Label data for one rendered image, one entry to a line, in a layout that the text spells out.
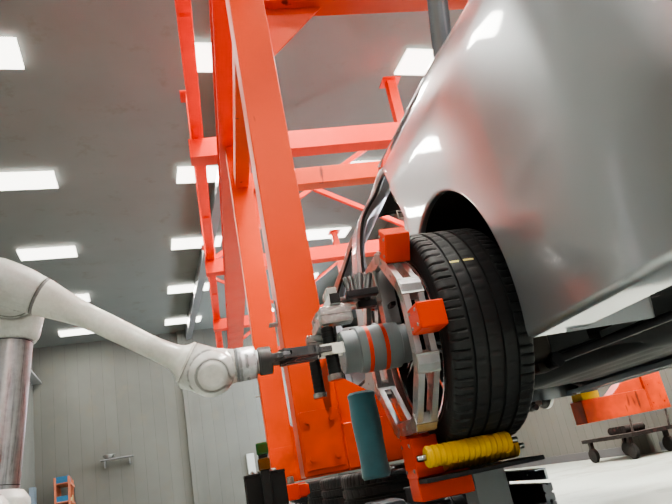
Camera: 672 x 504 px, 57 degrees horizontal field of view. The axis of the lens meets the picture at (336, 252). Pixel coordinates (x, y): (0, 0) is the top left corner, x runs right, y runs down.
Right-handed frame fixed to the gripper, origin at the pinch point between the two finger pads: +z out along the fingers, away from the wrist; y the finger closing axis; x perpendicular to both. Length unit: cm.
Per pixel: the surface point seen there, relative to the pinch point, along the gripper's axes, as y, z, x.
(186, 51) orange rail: -195, -26, 258
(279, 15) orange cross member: -67, 17, 173
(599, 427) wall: -750, 524, -38
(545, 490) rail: -70, 83, -52
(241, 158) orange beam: -209, 1, 179
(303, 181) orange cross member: -255, 49, 180
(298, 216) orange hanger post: -60, 8, 67
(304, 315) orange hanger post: -60, 3, 26
